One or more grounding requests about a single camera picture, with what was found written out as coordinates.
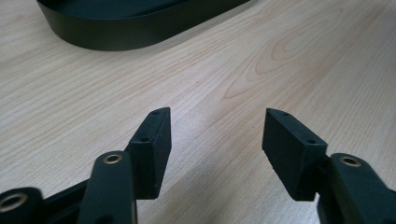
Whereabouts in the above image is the black oval tray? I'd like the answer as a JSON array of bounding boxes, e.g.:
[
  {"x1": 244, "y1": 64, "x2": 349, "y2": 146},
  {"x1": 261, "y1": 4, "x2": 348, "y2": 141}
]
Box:
[{"x1": 35, "y1": 0, "x2": 251, "y2": 52}]

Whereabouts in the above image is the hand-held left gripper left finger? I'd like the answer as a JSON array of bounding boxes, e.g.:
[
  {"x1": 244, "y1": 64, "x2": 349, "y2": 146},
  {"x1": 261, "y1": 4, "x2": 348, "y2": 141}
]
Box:
[{"x1": 77, "y1": 106, "x2": 173, "y2": 224}]

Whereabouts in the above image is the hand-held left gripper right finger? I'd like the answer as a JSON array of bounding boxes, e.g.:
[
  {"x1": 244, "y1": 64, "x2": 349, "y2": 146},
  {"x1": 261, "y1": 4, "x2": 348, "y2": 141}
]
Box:
[{"x1": 262, "y1": 107, "x2": 396, "y2": 224}]

